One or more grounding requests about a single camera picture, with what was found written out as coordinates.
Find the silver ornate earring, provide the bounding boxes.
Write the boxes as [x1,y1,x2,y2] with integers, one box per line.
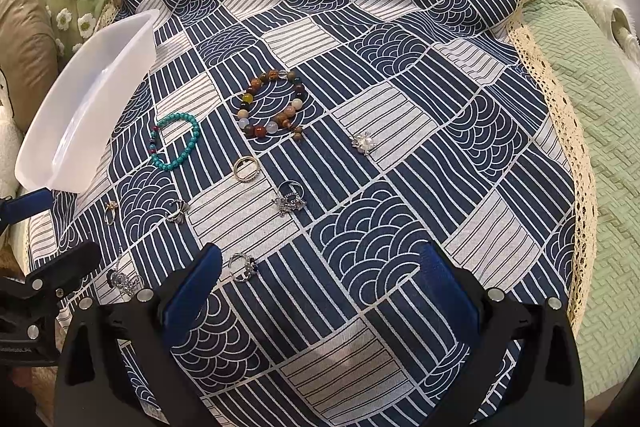
[106,270,140,298]

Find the silver ring with dark stone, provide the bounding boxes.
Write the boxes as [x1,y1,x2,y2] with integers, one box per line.
[165,197,191,226]

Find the white translucent plastic tray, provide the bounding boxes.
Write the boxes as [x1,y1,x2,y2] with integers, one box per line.
[15,9,160,193]

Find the silver ring blue stone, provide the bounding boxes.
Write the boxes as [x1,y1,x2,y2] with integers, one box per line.
[228,253,258,283]

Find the white boucle cushion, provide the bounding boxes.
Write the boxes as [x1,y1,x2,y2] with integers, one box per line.
[0,75,27,267]

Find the brown cushion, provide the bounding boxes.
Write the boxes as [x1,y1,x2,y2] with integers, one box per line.
[1,0,58,133]

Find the navy white patterned cloth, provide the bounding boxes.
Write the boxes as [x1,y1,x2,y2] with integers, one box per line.
[27,0,582,426]

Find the light green quilted bedspread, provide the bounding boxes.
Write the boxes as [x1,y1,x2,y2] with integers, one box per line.
[524,0,639,399]

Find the turquoise bead bracelet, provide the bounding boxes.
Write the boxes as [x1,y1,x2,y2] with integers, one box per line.
[148,110,202,172]

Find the gold band ring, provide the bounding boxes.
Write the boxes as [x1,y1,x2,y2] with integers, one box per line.
[232,154,263,183]

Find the multicolour stone bead bracelet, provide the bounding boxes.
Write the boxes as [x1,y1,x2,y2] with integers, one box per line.
[236,68,309,143]

